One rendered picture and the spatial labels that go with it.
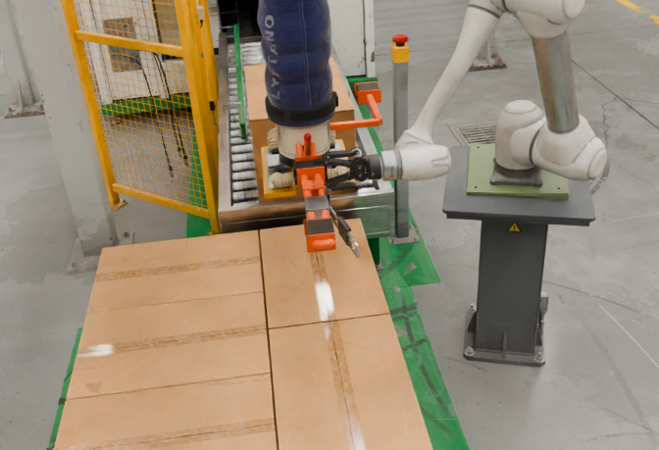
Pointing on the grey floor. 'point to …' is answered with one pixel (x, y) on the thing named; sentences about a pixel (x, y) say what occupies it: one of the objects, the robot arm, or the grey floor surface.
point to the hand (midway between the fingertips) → (312, 173)
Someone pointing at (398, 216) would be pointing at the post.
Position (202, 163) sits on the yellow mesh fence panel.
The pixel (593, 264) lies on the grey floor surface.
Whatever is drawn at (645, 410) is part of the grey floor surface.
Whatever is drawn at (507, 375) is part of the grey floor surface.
